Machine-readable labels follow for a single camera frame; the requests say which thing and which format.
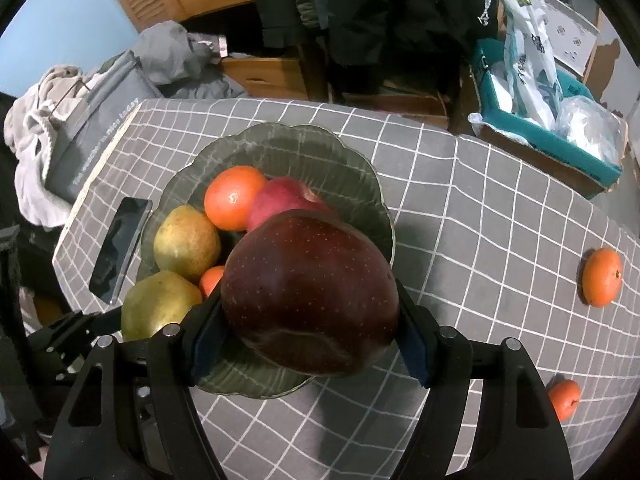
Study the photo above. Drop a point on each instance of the dark green glass bowl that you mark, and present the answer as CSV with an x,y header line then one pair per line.
x,y
310,155

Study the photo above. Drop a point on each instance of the pink-red apple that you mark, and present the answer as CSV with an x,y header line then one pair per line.
x,y
285,200

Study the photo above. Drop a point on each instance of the grey crumpled clothing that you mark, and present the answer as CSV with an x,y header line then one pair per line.
x,y
170,55

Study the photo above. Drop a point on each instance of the dark red apple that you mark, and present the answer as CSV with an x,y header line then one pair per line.
x,y
310,290

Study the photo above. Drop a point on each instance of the dark hanging coat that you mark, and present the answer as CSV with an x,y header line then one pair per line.
x,y
400,20

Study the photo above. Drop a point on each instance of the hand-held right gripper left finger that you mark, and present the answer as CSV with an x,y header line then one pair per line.
x,y
201,347

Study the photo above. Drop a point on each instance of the small wooden drawer unit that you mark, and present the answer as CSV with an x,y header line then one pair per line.
x,y
265,77

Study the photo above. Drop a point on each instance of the black smartphone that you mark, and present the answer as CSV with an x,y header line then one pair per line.
x,y
122,245

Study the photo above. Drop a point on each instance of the teal cardboard box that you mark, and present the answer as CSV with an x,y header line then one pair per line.
x,y
550,152

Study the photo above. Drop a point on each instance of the white printed box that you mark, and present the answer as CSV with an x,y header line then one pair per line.
x,y
572,35

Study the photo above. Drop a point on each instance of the grey printed bag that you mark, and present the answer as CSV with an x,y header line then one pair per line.
x,y
95,125

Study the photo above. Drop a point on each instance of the white printed plastic bag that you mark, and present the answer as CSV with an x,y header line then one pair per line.
x,y
530,60

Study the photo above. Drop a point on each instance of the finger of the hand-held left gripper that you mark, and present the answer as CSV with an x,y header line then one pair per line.
x,y
85,332

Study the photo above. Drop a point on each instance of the orange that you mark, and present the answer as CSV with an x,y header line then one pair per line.
x,y
211,280
602,277
232,197
567,397

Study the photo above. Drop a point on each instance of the wooden shelf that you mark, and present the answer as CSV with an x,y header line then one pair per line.
x,y
597,55

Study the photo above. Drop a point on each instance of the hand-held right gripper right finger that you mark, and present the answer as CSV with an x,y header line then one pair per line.
x,y
415,355

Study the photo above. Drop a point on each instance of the grey checked tablecloth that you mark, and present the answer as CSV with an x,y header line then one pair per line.
x,y
475,235

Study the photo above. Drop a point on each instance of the yellow-green pear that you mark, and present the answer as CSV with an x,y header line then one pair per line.
x,y
150,305
185,245

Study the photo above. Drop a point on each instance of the clear plastic bag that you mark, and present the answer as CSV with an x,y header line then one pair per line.
x,y
590,125

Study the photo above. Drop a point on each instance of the beige cloth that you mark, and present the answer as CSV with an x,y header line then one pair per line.
x,y
35,125

